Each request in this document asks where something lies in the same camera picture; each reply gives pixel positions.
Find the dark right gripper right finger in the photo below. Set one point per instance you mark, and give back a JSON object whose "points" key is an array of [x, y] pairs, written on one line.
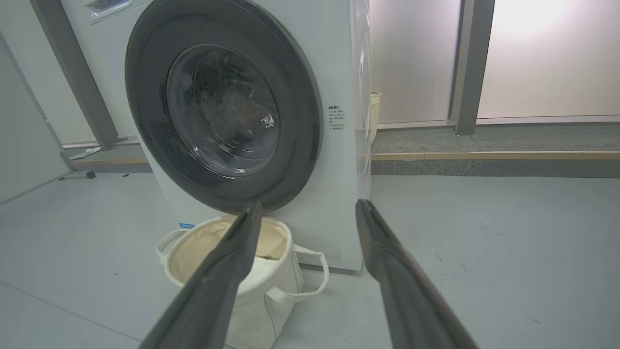
{"points": [[407, 300]]}

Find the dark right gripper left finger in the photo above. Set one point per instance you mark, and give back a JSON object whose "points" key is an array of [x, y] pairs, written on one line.
{"points": [[218, 291]]}

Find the round dark glass washer door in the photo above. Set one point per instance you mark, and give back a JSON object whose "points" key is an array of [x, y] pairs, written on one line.
{"points": [[298, 145]]}

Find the white front-load washing machine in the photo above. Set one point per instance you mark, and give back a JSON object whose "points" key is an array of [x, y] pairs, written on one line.
{"points": [[334, 58]]}

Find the cream fabric laundry basket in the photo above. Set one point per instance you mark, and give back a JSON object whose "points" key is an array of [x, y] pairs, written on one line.
{"points": [[252, 320]]}

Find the blue energy label sticker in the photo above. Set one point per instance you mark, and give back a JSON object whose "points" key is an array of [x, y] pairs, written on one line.
{"points": [[186, 226]]}

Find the round drain filter cover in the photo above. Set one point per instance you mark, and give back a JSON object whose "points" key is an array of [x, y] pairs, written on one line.
{"points": [[319, 251]]}

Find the white woven plastic basket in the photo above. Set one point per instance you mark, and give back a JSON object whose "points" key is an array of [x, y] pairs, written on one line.
{"points": [[376, 116]]}

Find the white flat floor object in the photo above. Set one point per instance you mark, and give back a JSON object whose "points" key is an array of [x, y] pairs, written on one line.
{"points": [[86, 153]]}

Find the black printed text label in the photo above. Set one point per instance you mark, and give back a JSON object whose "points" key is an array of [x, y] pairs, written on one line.
{"points": [[336, 118]]}

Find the white rolling partition panel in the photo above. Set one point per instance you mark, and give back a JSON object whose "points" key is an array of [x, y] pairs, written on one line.
{"points": [[24, 121]]}

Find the grey metal frame post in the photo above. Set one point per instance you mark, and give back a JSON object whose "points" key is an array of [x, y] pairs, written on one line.
{"points": [[472, 63], [72, 72]]}

